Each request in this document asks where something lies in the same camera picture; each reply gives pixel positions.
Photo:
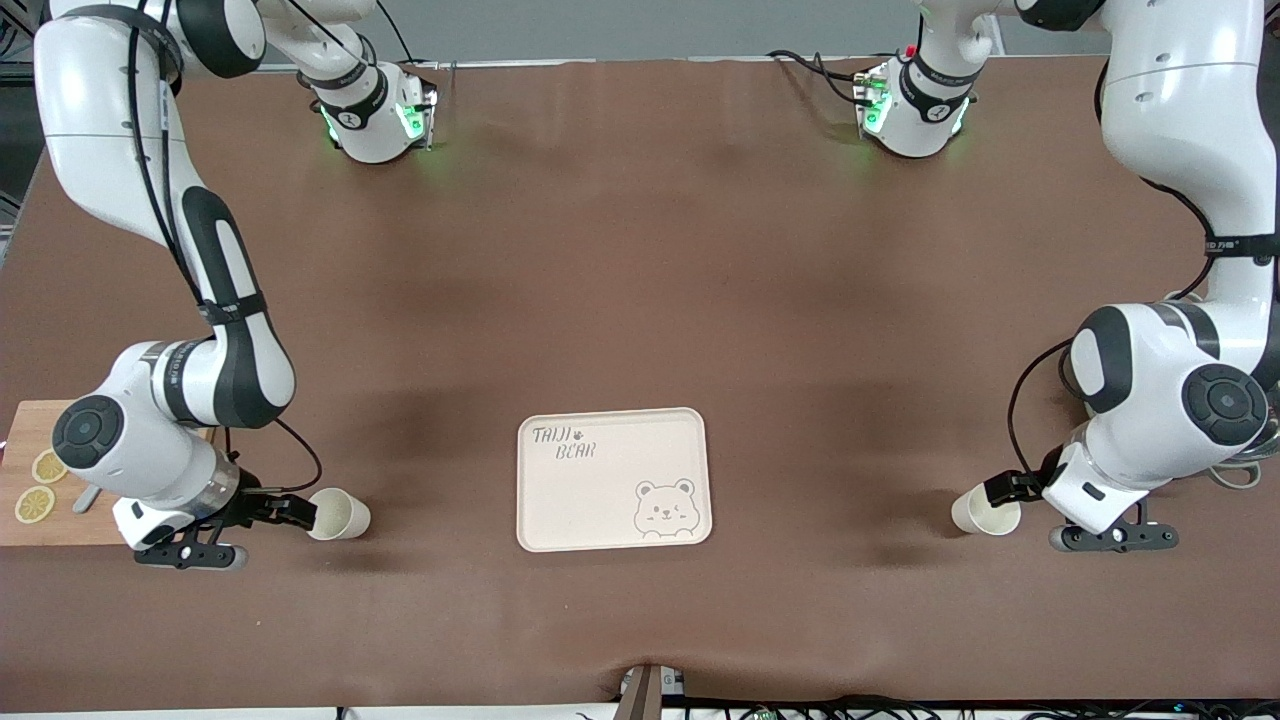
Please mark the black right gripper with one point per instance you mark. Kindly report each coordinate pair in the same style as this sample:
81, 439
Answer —
256, 503

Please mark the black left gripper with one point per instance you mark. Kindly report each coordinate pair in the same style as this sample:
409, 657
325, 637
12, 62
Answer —
1030, 485

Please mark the white plastic cup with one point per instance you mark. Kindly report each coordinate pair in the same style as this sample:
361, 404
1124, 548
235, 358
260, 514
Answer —
980, 518
345, 518

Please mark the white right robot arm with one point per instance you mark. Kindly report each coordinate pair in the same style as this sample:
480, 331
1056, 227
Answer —
100, 100

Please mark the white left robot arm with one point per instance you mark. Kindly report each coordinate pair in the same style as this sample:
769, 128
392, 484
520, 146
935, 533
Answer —
1160, 90

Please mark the cream bear print tray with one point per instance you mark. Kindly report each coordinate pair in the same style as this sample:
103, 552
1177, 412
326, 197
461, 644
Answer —
610, 490

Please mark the grey plastic knife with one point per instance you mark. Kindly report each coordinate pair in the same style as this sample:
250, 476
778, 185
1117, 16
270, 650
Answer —
84, 500

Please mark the yellow lemon slice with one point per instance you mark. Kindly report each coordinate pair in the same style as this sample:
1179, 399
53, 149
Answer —
35, 505
45, 468

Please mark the wooden cutting board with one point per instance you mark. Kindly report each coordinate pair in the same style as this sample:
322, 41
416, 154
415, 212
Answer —
20, 535

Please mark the brown table cover mat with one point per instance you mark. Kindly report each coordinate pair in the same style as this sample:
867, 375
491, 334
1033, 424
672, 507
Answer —
640, 250

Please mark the grey metal clamp bracket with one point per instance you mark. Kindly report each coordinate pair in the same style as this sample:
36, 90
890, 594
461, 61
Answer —
640, 692

